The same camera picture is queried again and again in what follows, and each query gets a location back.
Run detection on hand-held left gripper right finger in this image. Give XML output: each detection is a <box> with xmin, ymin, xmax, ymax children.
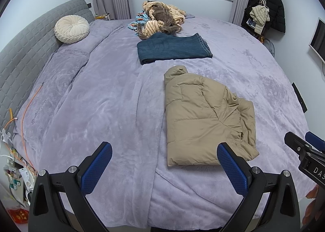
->
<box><xmin>217</xmin><ymin>142</ymin><xmax>301</xmax><ymax>232</ymax></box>

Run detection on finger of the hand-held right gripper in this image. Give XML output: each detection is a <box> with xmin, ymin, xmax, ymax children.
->
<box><xmin>305</xmin><ymin>131</ymin><xmax>325</xmax><ymax>152</ymax></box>
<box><xmin>284</xmin><ymin>132</ymin><xmax>318</xmax><ymax>159</ymax></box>

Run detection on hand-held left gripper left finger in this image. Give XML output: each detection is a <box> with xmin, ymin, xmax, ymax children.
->
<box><xmin>28</xmin><ymin>141</ymin><xmax>113</xmax><ymax>232</ymax></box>

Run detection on beige puffer jacket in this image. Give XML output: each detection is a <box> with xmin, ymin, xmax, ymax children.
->
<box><xmin>164</xmin><ymin>66</ymin><xmax>259</xmax><ymax>167</ymax></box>

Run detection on person's right hand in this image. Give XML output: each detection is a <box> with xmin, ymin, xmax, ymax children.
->
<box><xmin>306</xmin><ymin>186</ymin><xmax>320</xmax><ymax>199</ymax></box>

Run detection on bed with lavender blanket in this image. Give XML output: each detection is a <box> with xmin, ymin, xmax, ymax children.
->
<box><xmin>11</xmin><ymin>16</ymin><xmax>314</xmax><ymax>230</ymax></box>

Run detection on bedside clutter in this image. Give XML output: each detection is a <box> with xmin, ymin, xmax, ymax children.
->
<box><xmin>0</xmin><ymin>128</ymin><xmax>36</xmax><ymax>209</ymax></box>

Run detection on red bag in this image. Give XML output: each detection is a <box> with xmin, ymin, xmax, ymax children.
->
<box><xmin>7</xmin><ymin>207</ymin><xmax>29</xmax><ymax>225</ymax></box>

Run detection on standing fan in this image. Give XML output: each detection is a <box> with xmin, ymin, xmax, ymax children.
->
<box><xmin>264</xmin><ymin>39</ymin><xmax>276</xmax><ymax>57</ymax></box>

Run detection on small beige hanging jacket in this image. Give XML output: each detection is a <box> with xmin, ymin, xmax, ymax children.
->
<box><xmin>249</xmin><ymin>5</ymin><xmax>270</xmax><ymax>36</ymax></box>

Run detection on folded blue jeans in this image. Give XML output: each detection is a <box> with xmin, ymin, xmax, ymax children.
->
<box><xmin>137</xmin><ymin>32</ymin><xmax>213</xmax><ymax>65</ymax></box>

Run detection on round cream cushion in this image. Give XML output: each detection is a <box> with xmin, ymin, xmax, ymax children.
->
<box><xmin>54</xmin><ymin>15</ymin><xmax>90</xmax><ymax>44</ymax></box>

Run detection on grey quilted headboard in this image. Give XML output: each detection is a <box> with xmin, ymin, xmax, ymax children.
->
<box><xmin>0</xmin><ymin>0</ymin><xmax>94</xmax><ymax>131</ymax></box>

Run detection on striped beige cloth pile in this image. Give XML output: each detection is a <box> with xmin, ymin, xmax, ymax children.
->
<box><xmin>137</xmin><ymin>1</ymin><xmax>187</xmax><ymax>40</ymax></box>

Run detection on yellow bedside items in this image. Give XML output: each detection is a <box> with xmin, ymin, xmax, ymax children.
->
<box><xmin>94</xmin><ymin>12</ymin><xmax>111</xmax><ymax>21</ymax></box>

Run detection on colourful printed cloth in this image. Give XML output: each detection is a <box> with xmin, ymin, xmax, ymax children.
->
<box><xmin>128</xmin><ymin>12</ymin><xmax>150</xmax><ymax>32</ymax></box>

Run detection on brown plush garment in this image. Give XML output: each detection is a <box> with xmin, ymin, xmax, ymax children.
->
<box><xmin>150</xmin><ymin>2</ymin><xmax>182</xmax><ymax>33</ymax></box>

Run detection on black strap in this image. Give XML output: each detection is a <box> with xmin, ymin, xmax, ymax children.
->
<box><xmin>291</xmin><ymin>82</ymin><xmax>307</xmax><ymax>113</ymax></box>

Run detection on orange cable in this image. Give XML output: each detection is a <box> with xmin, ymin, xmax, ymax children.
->
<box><xmin>5</xmin><ymin>81</ymin><xmax>45</xmax><ymax>170</ymax></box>

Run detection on wall-mounted screen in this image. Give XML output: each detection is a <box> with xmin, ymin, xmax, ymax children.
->
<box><xmin>308</xmin><ymin>17</ymin><xmax>325</xmax><ymax>61</ymax></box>

